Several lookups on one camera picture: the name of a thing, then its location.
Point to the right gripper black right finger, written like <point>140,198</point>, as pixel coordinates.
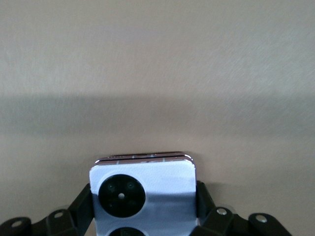
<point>216,223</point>

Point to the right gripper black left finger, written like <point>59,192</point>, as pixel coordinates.
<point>73,221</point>

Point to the white flip phone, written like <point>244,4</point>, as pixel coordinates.
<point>160,196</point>

